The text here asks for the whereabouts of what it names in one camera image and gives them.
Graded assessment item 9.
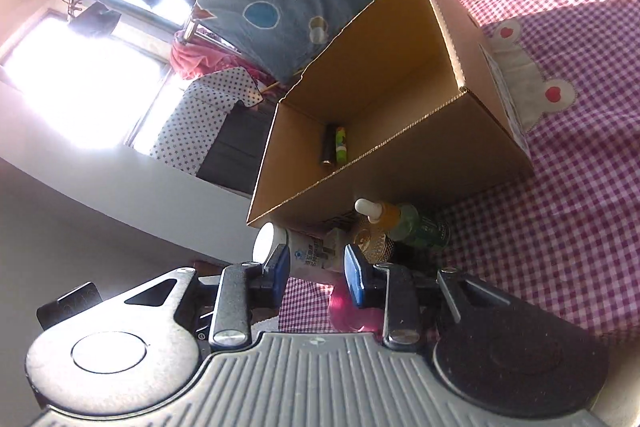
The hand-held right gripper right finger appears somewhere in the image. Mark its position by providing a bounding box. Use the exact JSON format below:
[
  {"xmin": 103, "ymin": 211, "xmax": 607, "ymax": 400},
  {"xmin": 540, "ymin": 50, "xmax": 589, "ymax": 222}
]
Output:
[{"xmin": 344, "ymin": 243, "xmax": 511, "ymax": 350}]

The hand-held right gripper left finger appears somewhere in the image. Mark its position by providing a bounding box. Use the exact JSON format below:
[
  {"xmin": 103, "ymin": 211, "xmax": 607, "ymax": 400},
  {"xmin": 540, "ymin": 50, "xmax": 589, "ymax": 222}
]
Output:
[{"xmin": 122, "ymin": 243, "xmax": 292, "ymax": 350}]

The gold round tin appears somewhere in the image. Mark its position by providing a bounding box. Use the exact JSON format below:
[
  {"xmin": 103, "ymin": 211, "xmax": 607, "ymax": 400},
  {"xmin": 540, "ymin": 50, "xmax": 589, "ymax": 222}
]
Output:
[{"xmin": 350, "ymin": 227, "xmax": 398, "ymax": 265}]

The pink plastic lid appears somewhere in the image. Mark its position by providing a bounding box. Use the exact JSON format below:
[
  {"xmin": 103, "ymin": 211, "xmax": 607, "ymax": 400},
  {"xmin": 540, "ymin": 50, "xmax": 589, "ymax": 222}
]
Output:
[{"xmin": 327, "ymin": 284, "xmax": 388, "ymax": 335}]

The green glass dropper bottle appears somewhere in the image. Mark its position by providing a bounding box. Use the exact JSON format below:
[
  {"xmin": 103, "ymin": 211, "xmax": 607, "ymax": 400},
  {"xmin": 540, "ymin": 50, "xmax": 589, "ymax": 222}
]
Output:
[{"xmin": 354, "ymin": 198, "xmax": 451, "ymax": 253}]

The black cylindrical flashlight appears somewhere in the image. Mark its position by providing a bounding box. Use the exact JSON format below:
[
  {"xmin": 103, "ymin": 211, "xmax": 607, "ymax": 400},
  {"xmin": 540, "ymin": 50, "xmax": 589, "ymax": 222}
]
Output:
[{"xmin": 320, "ymin": 123, "xmax": 341, "ymax": 166}]

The green battery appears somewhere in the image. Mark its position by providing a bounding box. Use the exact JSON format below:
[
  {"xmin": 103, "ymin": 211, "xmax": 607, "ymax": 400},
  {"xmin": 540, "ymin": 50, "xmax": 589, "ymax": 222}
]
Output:
[{"xmin": 334, "ymin": 126, "xmax": 349, "ymax": 166}]

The brown cardboard box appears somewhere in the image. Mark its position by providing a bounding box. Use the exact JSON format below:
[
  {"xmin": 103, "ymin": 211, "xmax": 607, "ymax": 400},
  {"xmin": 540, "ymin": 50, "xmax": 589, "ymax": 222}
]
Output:
[{"xmin": 246, "ymin": 0, "xmax": 533, "ymax": 228}]

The white pill bottle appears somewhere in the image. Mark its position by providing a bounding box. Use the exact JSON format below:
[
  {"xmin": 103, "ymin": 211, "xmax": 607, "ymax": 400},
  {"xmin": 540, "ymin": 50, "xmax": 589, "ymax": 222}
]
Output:
[{"xmin": 252, "ymin": 223, "xmax": 346, "ymax": 283}]

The white charger plug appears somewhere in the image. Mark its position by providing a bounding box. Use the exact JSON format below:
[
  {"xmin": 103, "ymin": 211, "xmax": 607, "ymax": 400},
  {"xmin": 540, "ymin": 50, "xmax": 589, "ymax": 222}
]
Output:
[{"xmin": 325, "ymin": 227, "xmax": 358, "ymax": 258}]

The white cabinet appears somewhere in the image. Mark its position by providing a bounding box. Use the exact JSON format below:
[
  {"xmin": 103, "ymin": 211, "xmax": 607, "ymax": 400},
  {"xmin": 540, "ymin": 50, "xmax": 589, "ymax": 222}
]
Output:
[{"xmin": 0, "ymin": 79, "xmax": 281, "ymax": 268}]

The dark grey cabinet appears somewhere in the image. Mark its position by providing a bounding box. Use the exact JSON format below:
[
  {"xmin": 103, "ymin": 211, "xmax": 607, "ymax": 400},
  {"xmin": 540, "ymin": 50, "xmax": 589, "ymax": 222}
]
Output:
[{"xmin": 197, "ymin": 104, "xmax": 278, "ymax": 198}]

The white polka dot cloth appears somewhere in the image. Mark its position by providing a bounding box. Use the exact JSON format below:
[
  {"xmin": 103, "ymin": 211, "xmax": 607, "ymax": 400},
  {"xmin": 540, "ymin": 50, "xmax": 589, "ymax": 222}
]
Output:
[{"xmin": 150, "ymin": 67, "xmax": 268, "ymax": 178}]

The pink garment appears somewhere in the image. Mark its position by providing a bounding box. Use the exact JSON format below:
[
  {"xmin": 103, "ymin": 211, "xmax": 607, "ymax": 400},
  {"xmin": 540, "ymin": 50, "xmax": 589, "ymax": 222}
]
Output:
[{"xmin": 170, "ymin": 32, "xmax": 251, "ymax": 80}]

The small black cloth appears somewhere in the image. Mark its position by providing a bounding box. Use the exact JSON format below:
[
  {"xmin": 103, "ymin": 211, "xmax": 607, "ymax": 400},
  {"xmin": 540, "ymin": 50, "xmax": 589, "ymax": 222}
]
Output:
[{"xmin": 67, "ymin": 2, "xmax": 121, "ymax": 38}]

